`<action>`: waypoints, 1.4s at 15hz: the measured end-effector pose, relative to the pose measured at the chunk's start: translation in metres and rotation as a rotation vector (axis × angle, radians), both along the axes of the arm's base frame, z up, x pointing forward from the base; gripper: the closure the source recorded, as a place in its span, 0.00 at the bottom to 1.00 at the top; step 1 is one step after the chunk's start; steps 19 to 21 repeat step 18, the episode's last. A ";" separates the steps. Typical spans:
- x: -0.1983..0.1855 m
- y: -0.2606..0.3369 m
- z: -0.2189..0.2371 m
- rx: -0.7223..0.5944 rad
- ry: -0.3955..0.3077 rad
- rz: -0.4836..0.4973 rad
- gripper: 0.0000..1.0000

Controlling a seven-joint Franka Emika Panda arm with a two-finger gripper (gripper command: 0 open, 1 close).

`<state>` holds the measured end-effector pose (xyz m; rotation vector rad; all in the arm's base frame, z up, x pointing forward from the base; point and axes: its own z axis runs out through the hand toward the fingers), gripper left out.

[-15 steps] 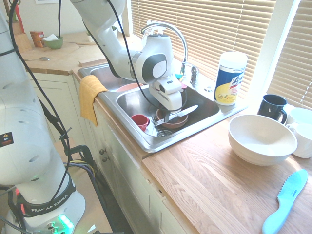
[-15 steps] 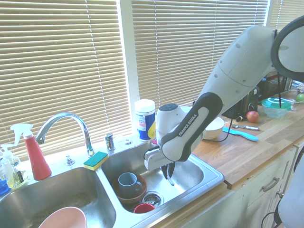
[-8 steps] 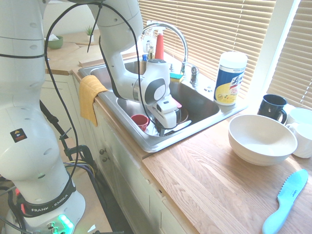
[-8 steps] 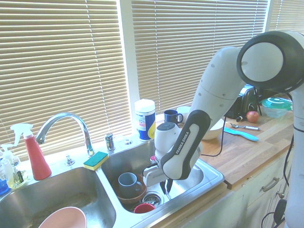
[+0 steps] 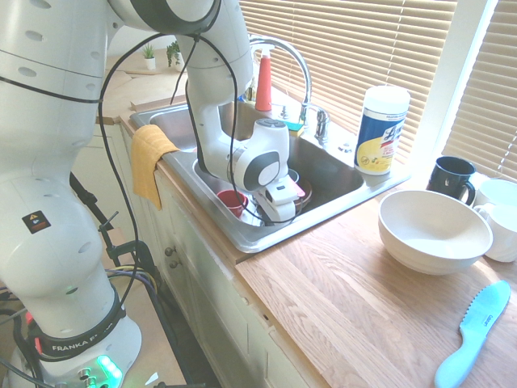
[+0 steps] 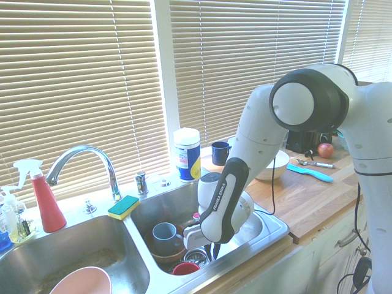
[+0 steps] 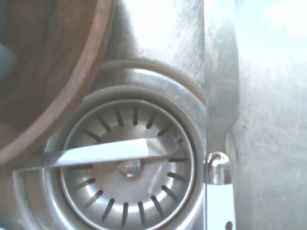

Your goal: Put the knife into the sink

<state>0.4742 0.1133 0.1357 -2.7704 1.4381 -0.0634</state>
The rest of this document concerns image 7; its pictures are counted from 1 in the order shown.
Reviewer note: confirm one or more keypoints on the metal sink drain strainer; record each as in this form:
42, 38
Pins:
115, 191

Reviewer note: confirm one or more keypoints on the stainless steel double sink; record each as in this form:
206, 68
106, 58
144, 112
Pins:
275, 119

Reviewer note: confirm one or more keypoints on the brown wooden bowl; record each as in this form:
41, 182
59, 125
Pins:
48, 72

